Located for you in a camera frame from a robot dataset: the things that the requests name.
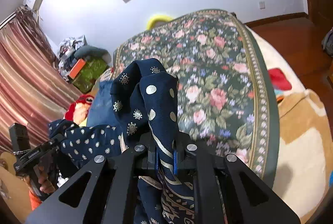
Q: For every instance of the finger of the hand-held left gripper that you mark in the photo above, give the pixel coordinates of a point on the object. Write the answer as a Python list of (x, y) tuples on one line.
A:
[(50, 143)]

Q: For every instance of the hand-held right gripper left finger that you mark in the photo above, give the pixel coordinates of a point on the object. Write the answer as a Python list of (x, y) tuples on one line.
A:
[(156, 161)]

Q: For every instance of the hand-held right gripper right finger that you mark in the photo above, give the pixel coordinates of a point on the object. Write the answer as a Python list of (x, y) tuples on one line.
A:
[(175, 163)]

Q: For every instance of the navy patterned large garment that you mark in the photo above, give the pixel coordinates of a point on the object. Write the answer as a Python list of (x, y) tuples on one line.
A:
[(156, 99)]

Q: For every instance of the person's left hand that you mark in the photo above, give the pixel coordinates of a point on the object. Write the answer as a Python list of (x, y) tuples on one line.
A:
[(46, 185)]

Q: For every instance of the brown cardboard box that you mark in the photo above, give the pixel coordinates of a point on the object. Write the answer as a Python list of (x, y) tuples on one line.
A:
[(13, 187)]

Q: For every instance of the red yellow plush toy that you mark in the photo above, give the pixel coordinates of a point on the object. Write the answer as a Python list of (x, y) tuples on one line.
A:
[(78, 109)]

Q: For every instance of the blue denim jeans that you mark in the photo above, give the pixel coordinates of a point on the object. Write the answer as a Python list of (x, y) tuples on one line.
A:
[(101, 109)]

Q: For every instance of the striped brown curtain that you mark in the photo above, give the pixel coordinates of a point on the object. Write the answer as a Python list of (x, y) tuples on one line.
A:
[(26, 78)]

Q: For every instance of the orange box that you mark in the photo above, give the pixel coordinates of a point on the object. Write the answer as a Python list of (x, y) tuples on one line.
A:
[(77, 68)]

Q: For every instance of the pile of clutter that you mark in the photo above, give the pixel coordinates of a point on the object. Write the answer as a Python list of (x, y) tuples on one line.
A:
[(67, 49)]

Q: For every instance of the grey padded cloth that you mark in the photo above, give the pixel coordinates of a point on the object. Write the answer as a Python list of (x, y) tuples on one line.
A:
[(91, 52)]

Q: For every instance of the floral bedspread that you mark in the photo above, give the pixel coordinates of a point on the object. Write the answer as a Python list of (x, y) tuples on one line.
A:
[(208, 62)]

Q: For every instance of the cream brown plush blanket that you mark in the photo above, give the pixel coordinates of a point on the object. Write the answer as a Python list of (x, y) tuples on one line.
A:
[(301, 148)]

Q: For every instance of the grey cloth bundle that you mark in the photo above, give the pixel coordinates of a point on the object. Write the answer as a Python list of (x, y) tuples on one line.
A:
[(328, 42)]

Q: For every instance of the white wall socket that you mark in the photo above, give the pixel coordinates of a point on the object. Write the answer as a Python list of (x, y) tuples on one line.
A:
[(262, 4)]

